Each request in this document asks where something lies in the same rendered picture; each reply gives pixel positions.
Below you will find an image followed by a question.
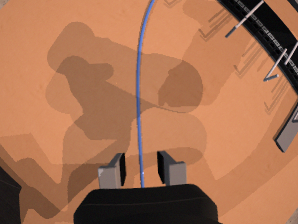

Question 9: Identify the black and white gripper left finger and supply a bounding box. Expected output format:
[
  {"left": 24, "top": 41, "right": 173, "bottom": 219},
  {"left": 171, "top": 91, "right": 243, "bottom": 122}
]
[{"left": 98, "top": 153, "right": 126, "bottom": 189}]

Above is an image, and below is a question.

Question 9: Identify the grey metal rack with black panel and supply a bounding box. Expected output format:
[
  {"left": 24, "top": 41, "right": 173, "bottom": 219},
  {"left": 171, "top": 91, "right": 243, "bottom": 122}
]
[{"left": 217, "top": 0, "right": 298, "bottom": 153}]

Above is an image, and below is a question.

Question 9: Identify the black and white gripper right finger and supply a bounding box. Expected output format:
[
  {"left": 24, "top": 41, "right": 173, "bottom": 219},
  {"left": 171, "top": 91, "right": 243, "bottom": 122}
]
[{"left": 157, "top": 151, "right": 187, "bottom": 186}]

